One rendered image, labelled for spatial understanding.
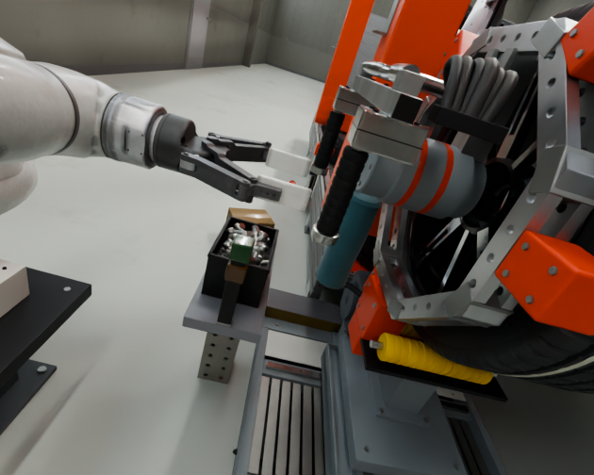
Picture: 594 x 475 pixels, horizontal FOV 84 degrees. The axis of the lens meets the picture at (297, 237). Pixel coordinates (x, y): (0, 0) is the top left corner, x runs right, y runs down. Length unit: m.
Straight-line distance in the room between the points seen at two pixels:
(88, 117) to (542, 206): 0.55
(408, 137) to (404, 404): 0.77
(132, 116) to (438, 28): 0.82
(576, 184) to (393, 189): 0.27
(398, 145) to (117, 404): 1.02
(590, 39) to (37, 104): 0.59
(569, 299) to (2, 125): 0.55
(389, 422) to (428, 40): 1.01
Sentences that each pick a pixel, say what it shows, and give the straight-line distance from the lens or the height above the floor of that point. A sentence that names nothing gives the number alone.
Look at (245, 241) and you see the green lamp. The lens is 0.63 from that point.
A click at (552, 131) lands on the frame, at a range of 0.52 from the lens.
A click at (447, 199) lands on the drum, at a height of 0.84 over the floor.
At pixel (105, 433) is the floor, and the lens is 1.14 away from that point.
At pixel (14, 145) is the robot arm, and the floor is 0.84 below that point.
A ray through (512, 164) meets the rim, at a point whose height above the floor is 0.92.
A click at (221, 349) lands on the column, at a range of 1.10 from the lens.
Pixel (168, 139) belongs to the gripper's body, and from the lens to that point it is 0.47.
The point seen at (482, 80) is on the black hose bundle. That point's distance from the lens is 0.49.
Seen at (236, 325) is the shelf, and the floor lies 0.45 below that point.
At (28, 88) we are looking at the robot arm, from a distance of 0.41.
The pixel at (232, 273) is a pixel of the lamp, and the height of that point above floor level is 0.59.
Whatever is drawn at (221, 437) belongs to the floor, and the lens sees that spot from 1.13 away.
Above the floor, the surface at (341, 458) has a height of 0.15.
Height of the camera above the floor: 0.99
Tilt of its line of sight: 28 degrees down
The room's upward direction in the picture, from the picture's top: 19 degrees clockwise
